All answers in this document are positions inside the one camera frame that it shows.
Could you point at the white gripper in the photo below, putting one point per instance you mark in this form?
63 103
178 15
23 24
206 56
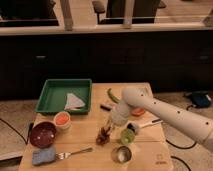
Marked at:
119 116

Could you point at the dark red grape bunch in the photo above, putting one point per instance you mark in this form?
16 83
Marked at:
103 137

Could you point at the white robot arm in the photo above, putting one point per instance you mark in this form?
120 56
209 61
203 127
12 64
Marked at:
195 126

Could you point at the small black marker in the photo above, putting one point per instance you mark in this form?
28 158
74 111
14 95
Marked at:
105 107

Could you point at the silver metal cup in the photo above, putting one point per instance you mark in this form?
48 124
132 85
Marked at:
121 154

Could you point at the orange plate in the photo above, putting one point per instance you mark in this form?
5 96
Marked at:
138 112

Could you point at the green chili pepper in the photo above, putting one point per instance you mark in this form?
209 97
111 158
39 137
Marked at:
112 96

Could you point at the white folded cloth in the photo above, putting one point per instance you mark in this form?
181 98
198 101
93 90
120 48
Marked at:
73 102

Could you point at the green plastic tray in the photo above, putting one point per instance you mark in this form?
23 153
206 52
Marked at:
54 96

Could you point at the orange filled white cup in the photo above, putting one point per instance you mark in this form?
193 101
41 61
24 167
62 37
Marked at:
62 120

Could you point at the silver fork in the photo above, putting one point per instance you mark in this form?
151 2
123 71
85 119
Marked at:
64 155

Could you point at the maroon bowl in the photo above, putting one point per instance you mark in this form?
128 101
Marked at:
43 135

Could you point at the blue sponge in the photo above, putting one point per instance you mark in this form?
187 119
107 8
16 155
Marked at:
43 156

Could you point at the blue bag on floor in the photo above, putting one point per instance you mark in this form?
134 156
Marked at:
199 99

